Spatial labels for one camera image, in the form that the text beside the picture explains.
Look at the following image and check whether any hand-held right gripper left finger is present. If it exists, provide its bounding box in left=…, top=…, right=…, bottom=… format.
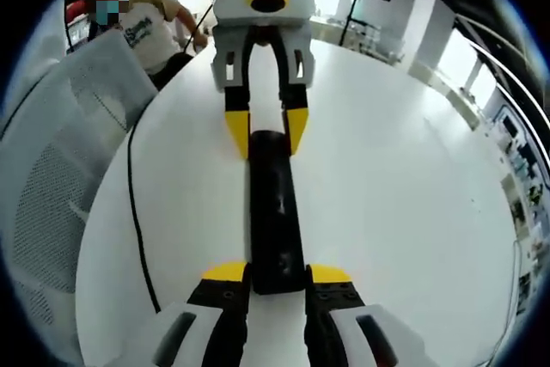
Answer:
left=137, top=260, right=253, bottom=367

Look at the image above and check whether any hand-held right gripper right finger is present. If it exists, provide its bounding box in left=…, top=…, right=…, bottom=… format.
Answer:
left=302, top=263, right=427, bottom=367

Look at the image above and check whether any black remote control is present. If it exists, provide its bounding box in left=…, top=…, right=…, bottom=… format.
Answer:
left=247, top=128, right=309, bottom=297

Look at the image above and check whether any grey mesh office chair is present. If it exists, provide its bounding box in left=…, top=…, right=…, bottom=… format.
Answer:
left=0, top=57, right=135, bottom=333
left=55, top=31, right=161, bottom=136

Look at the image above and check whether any white square pillar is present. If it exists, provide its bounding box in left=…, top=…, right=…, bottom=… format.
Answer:
left=403, top=0, right=457, bottom=81

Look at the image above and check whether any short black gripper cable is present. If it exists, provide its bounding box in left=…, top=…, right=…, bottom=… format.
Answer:
left=180, top=0, right=217, bottom=59

